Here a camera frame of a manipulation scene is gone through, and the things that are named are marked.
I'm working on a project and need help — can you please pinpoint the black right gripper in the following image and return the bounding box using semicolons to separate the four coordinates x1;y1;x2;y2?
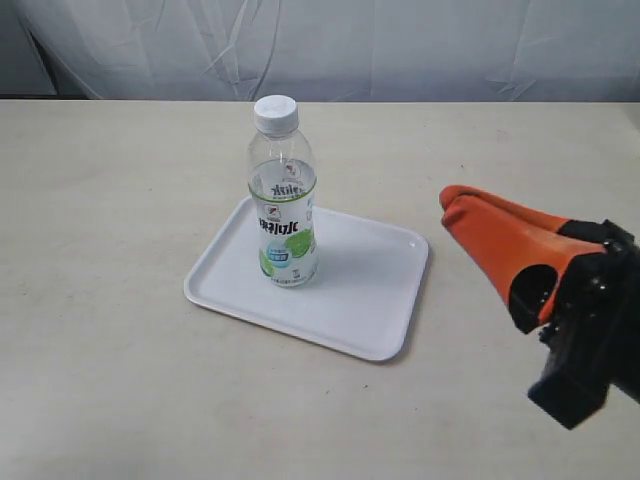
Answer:
439;185;639;430

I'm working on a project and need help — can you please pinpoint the clear plastic drink bottle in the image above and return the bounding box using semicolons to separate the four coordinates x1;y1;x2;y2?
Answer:
247;95;318;287

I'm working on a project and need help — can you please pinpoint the white rectangular plastic tray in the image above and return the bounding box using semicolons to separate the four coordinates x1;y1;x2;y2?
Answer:
183;198;430;362

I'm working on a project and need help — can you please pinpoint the white backdrop sheet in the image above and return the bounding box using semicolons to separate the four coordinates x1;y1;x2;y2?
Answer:
10;1;639;102

